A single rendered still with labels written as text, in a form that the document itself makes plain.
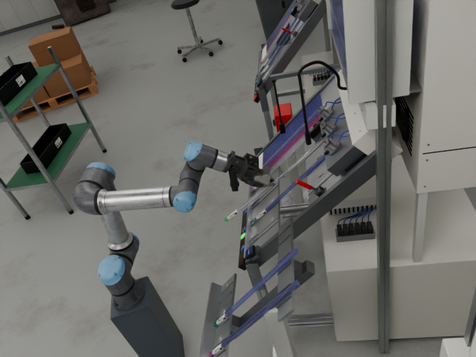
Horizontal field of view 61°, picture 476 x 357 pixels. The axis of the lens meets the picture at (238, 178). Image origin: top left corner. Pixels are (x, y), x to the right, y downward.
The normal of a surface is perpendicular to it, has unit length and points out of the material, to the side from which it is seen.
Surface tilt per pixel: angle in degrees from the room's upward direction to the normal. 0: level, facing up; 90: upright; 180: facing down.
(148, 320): 90
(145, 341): 90
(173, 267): 0
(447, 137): 90
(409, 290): 90
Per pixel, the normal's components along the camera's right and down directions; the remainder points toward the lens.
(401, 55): -0.07, 0.64
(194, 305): -0.22, -0.76
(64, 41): 0.29, 0.55
